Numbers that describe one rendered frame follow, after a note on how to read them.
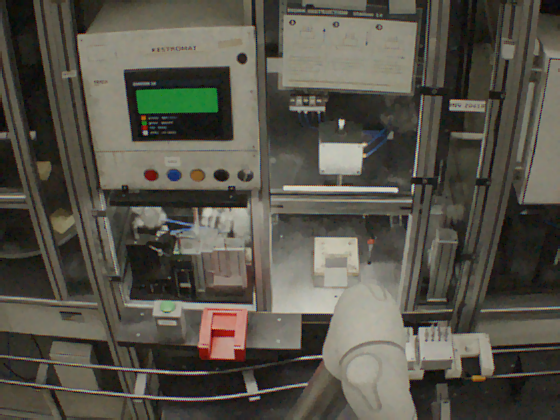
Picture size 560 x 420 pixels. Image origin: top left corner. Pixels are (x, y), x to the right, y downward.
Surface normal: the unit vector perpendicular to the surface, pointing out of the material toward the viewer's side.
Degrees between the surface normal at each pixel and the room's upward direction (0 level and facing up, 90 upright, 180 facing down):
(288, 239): 0
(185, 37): 90
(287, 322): 0
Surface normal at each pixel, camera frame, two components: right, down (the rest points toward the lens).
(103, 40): -0.04, 0.65
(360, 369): -0.41, -0.57
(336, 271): -0.01, -0.76
